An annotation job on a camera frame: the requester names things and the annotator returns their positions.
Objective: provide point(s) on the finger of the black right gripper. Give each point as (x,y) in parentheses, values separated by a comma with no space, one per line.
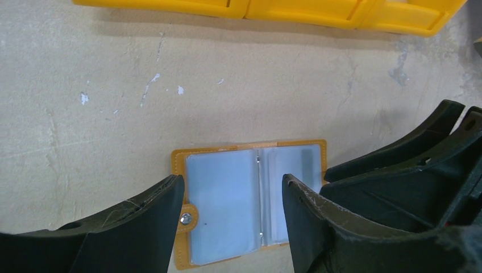
(439,187)
(435,128)

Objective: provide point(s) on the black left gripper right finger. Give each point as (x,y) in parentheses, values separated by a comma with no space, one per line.
(326,237)

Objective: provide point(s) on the yellow plastic sorting bin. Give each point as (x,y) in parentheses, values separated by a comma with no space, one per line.
(414,17)

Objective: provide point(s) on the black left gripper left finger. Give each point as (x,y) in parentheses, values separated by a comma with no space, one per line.
(135,235)

